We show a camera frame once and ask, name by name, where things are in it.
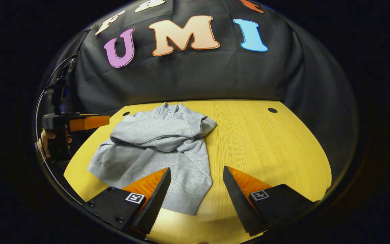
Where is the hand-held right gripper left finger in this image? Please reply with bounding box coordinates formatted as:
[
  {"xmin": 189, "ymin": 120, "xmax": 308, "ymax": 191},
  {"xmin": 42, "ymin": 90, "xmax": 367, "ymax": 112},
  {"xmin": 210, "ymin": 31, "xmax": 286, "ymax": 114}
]
[{"xmin": 82, "ymin": 167, "xmax": 172, "ymax": 238}]

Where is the grey zip-neck sweatshirt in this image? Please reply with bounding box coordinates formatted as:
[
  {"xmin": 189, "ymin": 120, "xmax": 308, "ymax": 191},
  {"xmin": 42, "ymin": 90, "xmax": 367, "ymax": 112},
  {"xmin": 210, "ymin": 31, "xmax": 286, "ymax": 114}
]
[{"xmin": 87, "ymin": 102, "xmax": 217, "ymax": 216}]

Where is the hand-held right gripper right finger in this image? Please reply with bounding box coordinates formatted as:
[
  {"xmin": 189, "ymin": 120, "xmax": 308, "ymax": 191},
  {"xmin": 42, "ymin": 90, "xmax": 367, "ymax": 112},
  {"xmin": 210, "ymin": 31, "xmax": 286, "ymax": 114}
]
[{"xmin": 223, "ymin": 165, "xmax": 321, "ymax": 237}]

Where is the black backdrop cloth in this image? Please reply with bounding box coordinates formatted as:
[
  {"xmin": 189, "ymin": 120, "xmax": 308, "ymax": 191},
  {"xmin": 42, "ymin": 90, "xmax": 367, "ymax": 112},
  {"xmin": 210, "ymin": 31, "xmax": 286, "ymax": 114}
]
[{"xmin": 34, "ymin": 0, "xmax": 358, "ymax": 190}]

